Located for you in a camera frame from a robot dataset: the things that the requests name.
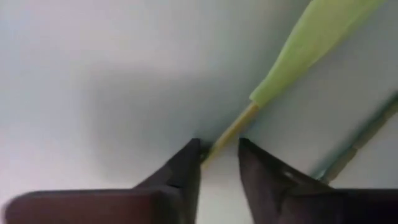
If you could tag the teal table mat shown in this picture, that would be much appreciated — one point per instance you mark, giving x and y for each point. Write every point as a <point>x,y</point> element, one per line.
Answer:
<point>93,93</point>

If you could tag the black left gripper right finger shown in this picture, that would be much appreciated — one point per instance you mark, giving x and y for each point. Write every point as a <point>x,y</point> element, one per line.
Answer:
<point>311,205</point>

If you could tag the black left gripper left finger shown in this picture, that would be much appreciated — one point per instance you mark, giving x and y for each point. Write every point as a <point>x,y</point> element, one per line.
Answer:
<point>124,208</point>

